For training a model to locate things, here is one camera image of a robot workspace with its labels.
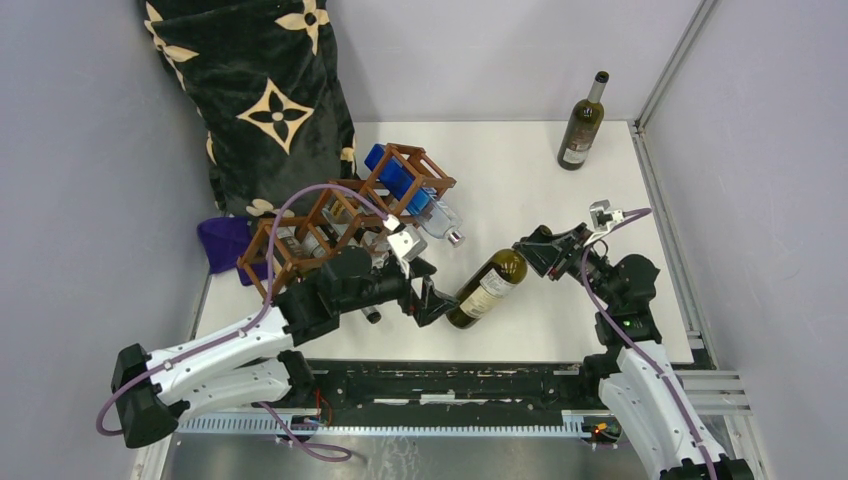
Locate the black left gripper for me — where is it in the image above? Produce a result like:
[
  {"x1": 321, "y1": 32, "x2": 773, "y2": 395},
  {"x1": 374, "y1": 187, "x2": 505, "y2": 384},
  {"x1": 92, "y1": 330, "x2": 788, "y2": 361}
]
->
[{"x1": 337, "y1": 256, "x2": 459, "y2": 326}]

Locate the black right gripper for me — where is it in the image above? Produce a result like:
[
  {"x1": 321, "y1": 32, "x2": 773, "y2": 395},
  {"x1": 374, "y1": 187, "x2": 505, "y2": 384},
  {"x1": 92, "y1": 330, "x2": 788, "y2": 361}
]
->
[{"x1": 513, "y1": 222, "x2": 619, "y2": 307}]

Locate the green wine bottle black cap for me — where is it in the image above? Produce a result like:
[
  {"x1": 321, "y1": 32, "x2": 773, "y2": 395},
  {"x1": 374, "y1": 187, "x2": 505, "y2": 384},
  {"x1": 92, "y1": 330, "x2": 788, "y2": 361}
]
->
[{"x1": 447, "y1": 247, "x2": 530, "y2": 329}]

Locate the tall clear glass bottle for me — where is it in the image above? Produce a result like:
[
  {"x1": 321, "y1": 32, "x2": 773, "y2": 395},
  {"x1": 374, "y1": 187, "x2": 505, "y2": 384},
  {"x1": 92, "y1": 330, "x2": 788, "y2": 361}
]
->
[{"x1": 360, "y1": 228, "x2": 392, "y2": 269}]

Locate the brown wooden wine rack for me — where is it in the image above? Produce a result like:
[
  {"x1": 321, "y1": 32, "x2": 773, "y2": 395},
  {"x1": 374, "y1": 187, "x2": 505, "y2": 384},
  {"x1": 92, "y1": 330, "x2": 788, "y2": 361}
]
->
[{"x1": 237, "y1": 143, "x2": 456, "y2": 295}]

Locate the blue square vodka bottle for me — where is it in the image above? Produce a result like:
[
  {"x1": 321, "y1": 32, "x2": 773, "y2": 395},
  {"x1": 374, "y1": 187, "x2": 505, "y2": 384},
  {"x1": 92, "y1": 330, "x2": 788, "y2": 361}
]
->
[{"x1": 378, "y1": 156, "x2": 465, "y2": 248}]

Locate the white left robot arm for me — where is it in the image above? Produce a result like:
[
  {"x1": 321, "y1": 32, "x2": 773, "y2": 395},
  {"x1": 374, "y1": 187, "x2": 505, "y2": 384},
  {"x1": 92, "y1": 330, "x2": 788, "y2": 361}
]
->
[{"x1": 111, "y1": 247, "x2": 458, "y2": 449}]

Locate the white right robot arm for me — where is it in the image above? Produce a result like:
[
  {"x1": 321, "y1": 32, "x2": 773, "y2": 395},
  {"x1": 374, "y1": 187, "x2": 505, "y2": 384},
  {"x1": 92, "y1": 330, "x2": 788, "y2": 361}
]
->
[{"x1": 513, "y1": 224, "x2": 754, "y2": 479}]

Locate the green wine bottle grey cap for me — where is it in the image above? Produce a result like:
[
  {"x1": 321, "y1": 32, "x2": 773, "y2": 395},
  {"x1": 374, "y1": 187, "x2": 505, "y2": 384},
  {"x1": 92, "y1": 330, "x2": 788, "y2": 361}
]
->
[{"x1": 557, "y1": 71, "x2": 609, "y2": 171}]

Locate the purple cloth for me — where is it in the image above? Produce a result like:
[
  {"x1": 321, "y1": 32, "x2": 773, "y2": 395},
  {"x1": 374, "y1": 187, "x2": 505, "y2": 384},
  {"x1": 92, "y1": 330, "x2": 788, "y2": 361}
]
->
[{"x1": 196, "y1": 217, "x2": 253, "y2": 286}]

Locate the black floral plush blanket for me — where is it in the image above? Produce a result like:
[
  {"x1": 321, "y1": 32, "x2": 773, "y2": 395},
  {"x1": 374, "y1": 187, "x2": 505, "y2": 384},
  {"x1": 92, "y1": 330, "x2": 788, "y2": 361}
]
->
[{"x1": 137, "y1": 1, "x2": 356, "y2": 217}]

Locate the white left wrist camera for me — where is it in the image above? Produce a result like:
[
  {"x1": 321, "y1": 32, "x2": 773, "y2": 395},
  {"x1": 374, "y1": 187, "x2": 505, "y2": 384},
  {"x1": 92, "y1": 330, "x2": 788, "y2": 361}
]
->
[{"x1": 387, "y1": 228, "x2": 428, "y2": 279}]

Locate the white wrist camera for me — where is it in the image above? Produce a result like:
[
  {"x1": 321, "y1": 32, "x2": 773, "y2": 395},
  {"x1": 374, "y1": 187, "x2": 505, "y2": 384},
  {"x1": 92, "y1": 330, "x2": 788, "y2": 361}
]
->
[
  {"x1": 589, "y1": 200, "x2": 625, "y2": 233},
  {"x1": 387, "y1": 228, "x2": 428, "y2": 279}
]

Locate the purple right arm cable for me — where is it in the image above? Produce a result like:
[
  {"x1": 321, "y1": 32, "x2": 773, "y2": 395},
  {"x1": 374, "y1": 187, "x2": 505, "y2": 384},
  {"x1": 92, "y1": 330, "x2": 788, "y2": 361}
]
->
[{"x1": 579, "y1": 207, "x2": 720, "y2": 480}]

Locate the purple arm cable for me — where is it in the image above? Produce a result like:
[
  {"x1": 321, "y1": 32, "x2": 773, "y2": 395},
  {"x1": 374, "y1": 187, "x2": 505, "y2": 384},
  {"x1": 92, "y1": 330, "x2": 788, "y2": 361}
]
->
[
  {"x1": 579, "y1": 207, "x2": 720, "y2": 480},
  {"x1": 95, "y1": 183, "x2": 402, "y2": 463}
]

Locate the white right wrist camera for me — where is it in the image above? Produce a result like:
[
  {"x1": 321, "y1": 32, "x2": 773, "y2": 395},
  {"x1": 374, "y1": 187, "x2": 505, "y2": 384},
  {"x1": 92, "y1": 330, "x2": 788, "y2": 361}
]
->
[{"x1": 589, "y1": 200, "x2": 625, "y2": 233}]

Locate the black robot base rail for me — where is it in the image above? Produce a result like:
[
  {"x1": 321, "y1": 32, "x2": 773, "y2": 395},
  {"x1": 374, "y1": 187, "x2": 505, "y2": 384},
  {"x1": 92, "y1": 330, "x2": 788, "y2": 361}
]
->
[{"x1": 273, "y1": 353, "x2": 619, "y2": 427}]

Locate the grey aluminium wall rail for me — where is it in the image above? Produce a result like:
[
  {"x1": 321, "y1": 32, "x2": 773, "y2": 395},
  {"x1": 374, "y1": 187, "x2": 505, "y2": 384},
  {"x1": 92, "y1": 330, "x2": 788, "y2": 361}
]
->
[{"x1": 633, "y1": 0, "x2": 721, "y2": 132}]

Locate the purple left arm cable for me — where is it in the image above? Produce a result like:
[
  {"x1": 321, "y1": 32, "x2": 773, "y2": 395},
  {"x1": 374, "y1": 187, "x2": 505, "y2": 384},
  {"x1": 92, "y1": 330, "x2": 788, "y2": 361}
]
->
[{"x1": 95, "y1": 183, "x2": 402, "y2": 463}]

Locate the grey slotted cable duct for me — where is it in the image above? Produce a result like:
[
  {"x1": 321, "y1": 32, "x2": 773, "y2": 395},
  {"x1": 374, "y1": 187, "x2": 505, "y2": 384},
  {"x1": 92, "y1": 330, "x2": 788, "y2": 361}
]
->
[{"x1": 176, "y1": 412, "x2": 591, "y2": 440}]

